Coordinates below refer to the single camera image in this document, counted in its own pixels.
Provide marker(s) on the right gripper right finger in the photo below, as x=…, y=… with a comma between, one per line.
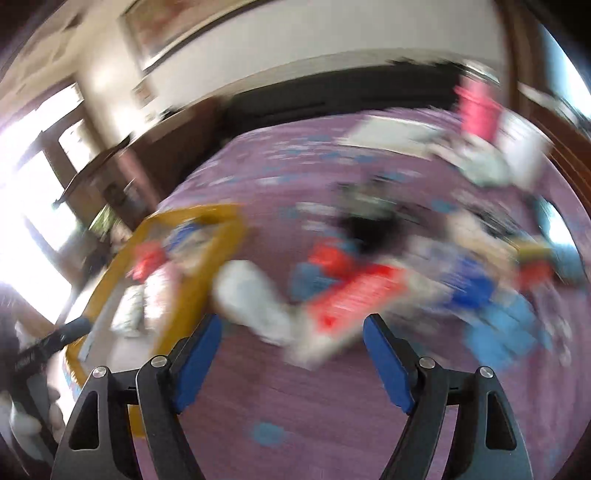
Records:
x=487, y=441

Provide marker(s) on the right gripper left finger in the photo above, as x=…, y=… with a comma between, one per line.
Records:
x=98, y=443

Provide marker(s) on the red mesh scrubber ball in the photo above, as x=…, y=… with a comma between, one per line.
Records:
x=147, y=257

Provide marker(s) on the blue Vinda tissue pack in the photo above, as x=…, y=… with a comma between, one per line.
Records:
x=181, y=233

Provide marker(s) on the red white tissue pack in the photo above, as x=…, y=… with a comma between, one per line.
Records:
x=334, y=318

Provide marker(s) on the blue red scrubber bundle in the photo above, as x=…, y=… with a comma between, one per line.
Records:
x=330, y=261

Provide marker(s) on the colourful sponge pack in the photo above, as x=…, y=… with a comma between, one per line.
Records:
x=535, y=264

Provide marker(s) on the person's left hand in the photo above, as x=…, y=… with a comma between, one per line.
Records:
x=34, y=417

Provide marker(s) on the yellow cardboard tray box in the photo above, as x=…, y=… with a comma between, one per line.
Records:
x=224, y=229

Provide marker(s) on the dark wooden chair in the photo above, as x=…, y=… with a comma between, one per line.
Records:
x=121, y=181

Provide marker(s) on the black electric motor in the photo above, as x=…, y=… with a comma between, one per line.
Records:
x=368, y=214

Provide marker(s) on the white green-cuffed glove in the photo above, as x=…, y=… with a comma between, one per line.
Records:
x=478, y=161

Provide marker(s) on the white plastic jar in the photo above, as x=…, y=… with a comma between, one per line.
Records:
x=525, y=148

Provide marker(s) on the white notebook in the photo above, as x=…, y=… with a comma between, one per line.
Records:
x=401, y=136

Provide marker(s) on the wooden side cabinet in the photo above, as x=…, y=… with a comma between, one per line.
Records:
x=571, y=151

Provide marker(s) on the pink bottle with knit sleeve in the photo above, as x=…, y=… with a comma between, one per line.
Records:
x=479, y=107

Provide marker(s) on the black sofa backrest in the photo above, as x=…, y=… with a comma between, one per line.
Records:
x=397, y=84

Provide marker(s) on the framed wall painting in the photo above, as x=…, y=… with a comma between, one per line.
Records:
x=156, y=27

